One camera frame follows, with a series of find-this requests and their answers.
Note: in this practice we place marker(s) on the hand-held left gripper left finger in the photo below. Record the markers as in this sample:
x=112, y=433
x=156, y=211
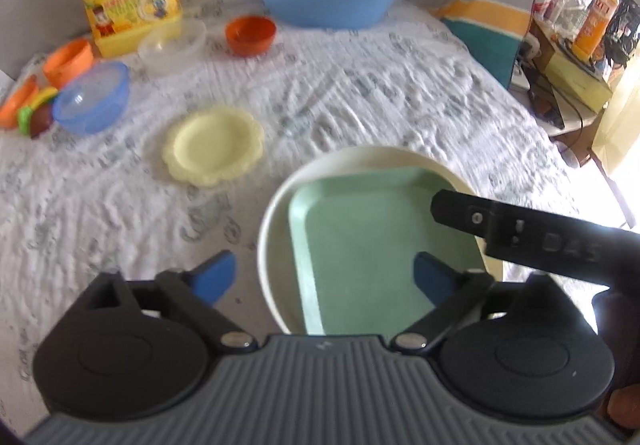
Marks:
x=215, y=277

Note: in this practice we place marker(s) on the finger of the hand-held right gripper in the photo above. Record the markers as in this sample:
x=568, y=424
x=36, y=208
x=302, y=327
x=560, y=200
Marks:
x=460, y=215

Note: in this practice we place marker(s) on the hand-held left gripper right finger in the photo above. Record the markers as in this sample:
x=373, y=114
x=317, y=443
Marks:
x=432, y=275

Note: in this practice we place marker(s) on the white round plate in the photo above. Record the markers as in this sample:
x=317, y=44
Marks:
x=272, y=265

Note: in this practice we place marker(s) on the green square plate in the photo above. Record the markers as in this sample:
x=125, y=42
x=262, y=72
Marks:
x=360, y=235

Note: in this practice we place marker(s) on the blue transparent bowl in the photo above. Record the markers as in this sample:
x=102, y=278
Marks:
x=90, y=110

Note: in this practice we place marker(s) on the clear plastic bowl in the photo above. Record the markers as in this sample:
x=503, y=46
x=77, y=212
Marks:
x=170, y=47

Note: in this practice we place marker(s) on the small orange bowl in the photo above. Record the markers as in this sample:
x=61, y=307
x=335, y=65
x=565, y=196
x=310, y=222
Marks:
x=250, y=42

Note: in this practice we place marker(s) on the person's right hand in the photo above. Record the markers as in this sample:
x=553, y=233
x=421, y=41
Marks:
x=622, y=325

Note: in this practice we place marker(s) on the yellow scalloped plate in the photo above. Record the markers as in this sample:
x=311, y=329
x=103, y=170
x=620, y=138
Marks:
x=210, y=145

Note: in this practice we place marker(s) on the yellow box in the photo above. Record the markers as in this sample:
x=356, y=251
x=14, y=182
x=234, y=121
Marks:
x=580, y=82

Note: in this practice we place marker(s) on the white cat-print cloth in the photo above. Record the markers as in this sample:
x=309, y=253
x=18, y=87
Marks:
x=350, y=90

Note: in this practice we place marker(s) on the yellow teal striped cloth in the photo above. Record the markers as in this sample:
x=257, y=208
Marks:
x=490, y=40

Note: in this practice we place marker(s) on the orange bottle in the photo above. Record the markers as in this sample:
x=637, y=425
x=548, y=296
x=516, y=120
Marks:
x=595, y=20

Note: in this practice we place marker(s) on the brown toy onion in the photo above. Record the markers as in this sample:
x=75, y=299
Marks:
x=41, y=122

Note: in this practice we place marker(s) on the green toy vegetable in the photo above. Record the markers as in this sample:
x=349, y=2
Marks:
x=25, y=117

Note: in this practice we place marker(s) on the yellow toy banana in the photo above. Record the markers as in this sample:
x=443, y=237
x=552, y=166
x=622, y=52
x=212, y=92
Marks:
x=45, y=96

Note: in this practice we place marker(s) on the orange toy pot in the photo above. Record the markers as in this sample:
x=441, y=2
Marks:
x=65, y=67

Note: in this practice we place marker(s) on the orange toy pan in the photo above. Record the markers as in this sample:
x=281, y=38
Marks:
x=15, y=107

